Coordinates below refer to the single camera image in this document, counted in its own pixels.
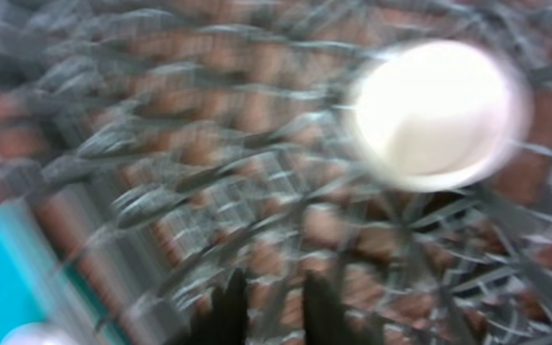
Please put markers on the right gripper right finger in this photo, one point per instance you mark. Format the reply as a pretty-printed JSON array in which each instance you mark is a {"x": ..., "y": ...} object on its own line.
[{"x": 324, "y": 316}]

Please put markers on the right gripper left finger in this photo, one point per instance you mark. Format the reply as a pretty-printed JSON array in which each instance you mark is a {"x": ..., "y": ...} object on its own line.
[{"x": 227, "y": 322}]

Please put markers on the white cup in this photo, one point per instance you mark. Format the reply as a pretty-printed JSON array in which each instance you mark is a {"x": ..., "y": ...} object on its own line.
[{"x": 432, "y": 115}]

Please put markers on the grey dishwasher rack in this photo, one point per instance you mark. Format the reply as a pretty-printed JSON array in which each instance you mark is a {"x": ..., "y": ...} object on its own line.
[{"x": 161, "y": 145}]

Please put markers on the small pink plate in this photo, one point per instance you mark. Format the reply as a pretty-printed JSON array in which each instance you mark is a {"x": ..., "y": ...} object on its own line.
[{"x": 38, "y": 334}]

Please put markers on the teal serving tray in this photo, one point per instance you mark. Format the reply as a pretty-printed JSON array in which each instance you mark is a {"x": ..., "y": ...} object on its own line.
[{"x": 36, "y": 292}]

